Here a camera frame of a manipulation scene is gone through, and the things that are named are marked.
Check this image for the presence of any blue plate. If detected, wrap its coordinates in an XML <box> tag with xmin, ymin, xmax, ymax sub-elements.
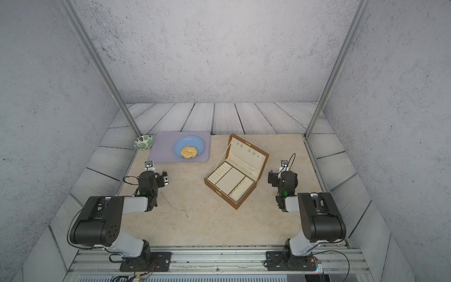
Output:
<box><xmin>173</xmin><ymin>136</ymin><xmax>205</xmax><ymax>160</ymax></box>

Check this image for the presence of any thin silver jewelry chain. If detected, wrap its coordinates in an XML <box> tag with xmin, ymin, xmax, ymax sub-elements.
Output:
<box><xmin>160</xmin><ymin>193</ymin><xmax>190</xmax><ymax>217</ymax></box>

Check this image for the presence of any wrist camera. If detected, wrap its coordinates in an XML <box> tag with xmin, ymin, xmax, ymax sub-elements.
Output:
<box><xmin>144</xmin><ymin>161</ymin><xmax>155</xmax><ymax>171</ymax></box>
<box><xmin>280</xmin><ymin>160</ymin><xmax>290</xmax><ymax>171</ymax></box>

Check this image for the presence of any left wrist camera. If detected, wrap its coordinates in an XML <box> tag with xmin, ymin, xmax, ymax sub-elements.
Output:
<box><xmin>144</xmin><ymin>161</ymin><xmax>155</xmax><ymax>171</ymax></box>

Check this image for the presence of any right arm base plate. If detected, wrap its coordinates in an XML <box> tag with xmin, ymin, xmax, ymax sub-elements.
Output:
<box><xmin>263</xmin><ymin>251</ymin><xmax>317</xmax><ymax>271</ymax></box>

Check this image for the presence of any green leaf patterned bowl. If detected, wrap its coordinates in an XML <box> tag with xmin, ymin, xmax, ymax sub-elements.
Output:
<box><xmin>133</xmin><ymin>135</ymin><xmax>155</xmax><ymax>150</ymax></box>

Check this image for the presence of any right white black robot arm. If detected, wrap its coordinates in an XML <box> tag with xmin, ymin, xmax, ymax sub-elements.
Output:
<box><xmin>268</xmin><ymin>170</ymin><xmax>346</xmax><ymax>268</ymax></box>

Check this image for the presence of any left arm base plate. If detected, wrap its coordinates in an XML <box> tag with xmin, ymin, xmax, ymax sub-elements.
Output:
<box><xmin>119</xmin><ymin>251</ymin><xmax>172</xmax><ymax>273</ymax></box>

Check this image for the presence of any left aluminium frame post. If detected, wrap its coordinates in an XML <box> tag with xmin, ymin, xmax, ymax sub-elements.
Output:
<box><xmin>58</xmin><ymin>0</ymin><xmax>142</xmax><ymax>136</ymax></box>

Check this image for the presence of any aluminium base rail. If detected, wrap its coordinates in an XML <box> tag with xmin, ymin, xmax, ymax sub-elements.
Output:
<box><xmin>64</xmin><ymin>244</ymin><xmax>373</xmax><ymax>282</ymax></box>

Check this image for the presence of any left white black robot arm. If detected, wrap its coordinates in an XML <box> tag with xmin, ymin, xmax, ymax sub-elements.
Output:
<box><xmin>67</xmin><ymin>170</ymin><xmax>169</xmax><ymax>270</ymax></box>

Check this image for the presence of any right aluminium frame post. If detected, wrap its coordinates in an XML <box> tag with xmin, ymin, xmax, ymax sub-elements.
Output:
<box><xmin>304</xmin><ymin>0</ymin><xmax>371</xmax><ymax>140</ymax></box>

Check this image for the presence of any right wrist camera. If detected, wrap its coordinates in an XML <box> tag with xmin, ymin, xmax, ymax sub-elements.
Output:
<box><xmin>280</xmin><ymin>160</ymin><xmax>290</xmax><ymax>171</ymax></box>

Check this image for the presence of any yellow pastry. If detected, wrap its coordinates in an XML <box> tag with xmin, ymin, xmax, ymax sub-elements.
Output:
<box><xmin>180</xmin><ymin>146</ymin><xmax>198</xmax><ymax>159</ymax></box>

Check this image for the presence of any brown jewelry box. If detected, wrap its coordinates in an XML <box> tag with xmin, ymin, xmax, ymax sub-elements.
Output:
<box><xmin>204</xmin><ymin>134</ymin><xmax>270</xmax><ymax>210</ymax></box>

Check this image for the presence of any aluminium frame post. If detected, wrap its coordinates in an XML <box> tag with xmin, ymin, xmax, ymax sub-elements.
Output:
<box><xmin>58</xmin><ymin>0</ymin><xmax>142</xmax><ymax>136</ymax></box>
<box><xmin>304</xmin><ymin>0</ymin><xmax>371</xmax><ymax>140</ymax></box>

